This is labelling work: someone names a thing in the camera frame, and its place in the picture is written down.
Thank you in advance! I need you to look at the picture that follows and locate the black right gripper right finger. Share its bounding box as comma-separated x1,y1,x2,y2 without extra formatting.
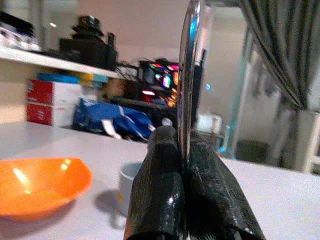
186,136,266,240

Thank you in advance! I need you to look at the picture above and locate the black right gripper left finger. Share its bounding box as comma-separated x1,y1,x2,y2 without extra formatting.
124,125,187,240

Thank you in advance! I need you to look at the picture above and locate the orange plastic plate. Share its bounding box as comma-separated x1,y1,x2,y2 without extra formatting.
0,156,94,223

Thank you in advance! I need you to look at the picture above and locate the metal spoon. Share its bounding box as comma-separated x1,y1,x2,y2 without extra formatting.
176,0,202,166

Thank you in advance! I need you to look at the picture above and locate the white mug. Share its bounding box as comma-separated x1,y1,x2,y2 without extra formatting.
109,162,145,230

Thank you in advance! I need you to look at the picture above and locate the dark waste bin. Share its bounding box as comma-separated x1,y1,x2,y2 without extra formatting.
235,139,272,165

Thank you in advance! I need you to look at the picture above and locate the blue bag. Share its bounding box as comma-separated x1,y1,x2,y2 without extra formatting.
71,98,156,143

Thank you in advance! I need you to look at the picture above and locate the computer with coloured lights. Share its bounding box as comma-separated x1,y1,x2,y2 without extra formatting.
138,58,208,111

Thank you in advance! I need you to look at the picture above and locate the blue flat box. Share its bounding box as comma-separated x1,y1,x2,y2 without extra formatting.
36,72,81,85

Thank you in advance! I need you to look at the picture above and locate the red and white box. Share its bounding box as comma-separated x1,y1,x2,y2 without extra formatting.
25,78,85,128

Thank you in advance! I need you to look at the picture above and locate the black equipment pile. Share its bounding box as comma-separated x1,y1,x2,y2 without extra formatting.
58,14,119,71

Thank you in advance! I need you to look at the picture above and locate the striped grey curtain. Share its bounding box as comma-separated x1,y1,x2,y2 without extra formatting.
238,0,320,111

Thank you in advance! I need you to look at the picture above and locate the white wall shelf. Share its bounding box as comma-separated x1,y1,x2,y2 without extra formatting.
0,46,123,80

